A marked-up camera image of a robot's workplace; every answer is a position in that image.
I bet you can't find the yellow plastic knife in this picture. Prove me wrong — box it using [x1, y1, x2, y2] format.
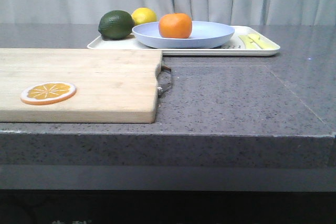
[238, 35, 261, 49]

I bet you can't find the orange mandarin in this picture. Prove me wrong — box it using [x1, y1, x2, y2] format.
[159, 13, 192, 39]

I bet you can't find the yellow plastic fork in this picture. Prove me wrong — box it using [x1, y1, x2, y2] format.
[247, 34, 277, 50]

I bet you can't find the light blue plate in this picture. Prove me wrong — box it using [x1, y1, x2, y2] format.
[132, 21, 235, 49]

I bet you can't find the orange slice coaster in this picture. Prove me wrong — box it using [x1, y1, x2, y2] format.
[20, 81, 77, 105]

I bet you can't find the yellow lemon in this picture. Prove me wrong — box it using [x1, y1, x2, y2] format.
[131, 7, 157, 26]

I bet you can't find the cream serving tray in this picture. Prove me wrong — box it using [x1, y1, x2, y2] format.
[87, 26, 280, 57]

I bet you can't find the metal board handle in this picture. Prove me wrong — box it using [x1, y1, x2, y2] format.
[157, 63, 173, 97]

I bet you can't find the wooden cutting board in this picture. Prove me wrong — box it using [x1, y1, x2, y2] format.
[1, 48, 162, 123]

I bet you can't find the green lime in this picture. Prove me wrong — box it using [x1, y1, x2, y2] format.
[98, 10, 135, 40]

